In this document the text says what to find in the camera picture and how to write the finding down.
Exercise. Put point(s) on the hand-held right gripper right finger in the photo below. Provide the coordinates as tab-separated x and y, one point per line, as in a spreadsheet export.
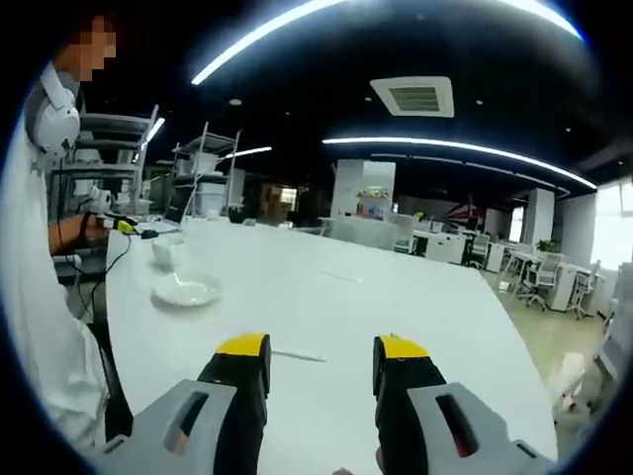
415	396

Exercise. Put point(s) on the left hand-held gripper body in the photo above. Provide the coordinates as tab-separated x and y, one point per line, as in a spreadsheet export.
101	199

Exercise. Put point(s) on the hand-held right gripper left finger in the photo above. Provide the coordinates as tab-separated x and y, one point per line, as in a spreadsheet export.
232	396

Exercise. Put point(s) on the white coffee cup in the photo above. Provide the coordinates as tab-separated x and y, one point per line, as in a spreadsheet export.
165	251

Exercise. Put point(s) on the white spoon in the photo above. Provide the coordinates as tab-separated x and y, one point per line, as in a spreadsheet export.
184	282
299	354

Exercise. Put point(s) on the white coffee tray saucer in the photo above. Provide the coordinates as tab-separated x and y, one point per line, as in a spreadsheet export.
198	293

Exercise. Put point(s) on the white tabletop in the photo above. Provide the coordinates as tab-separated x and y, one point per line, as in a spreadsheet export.
321	307

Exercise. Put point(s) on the person's right hand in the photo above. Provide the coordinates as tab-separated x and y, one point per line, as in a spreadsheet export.
345	471

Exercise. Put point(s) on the black computer mouse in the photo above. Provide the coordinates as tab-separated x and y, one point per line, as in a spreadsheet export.
148	234

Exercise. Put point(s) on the grey metal shelf rack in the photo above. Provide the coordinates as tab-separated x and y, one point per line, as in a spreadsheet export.
114	158

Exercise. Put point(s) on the open laptop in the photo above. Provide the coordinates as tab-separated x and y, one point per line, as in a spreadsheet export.
180	210

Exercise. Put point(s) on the white worn chest device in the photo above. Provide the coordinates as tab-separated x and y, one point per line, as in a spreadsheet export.
57	123

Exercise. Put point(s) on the white metal shelf rack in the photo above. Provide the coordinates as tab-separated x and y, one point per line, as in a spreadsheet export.
207	173

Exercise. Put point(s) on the person in white shirt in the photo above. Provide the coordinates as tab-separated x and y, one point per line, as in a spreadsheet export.
34	307

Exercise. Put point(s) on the flat clear strip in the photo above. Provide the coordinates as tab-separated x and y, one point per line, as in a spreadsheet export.
342	275

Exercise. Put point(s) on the short ceiling light strip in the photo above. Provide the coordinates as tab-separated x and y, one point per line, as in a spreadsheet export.
244	152

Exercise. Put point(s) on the white office desks row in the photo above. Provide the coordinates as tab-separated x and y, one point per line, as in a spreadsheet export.
445	242

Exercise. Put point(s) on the white office chair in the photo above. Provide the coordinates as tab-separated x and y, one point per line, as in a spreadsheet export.
479	250
541	279
586	289

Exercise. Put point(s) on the green potted plant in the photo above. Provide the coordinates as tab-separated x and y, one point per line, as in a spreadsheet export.
548	245

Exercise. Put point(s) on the colourful items on cabinet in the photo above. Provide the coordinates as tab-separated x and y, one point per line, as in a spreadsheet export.
371	200

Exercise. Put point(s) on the white pillar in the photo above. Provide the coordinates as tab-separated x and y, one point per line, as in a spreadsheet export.
363	180

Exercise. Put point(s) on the long curved ceiling light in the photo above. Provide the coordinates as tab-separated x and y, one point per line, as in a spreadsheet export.
257	37

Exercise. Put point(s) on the long straight ceiling light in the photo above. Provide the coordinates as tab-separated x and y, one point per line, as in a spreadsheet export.
460	151

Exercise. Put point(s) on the ceiling air vent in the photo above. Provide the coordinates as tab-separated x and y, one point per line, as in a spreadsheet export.
413	97

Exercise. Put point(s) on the curved corner ceiling light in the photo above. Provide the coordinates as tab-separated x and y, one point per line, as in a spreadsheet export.
549	12

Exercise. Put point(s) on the grey chair frame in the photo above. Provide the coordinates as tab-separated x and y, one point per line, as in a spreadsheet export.
601	366

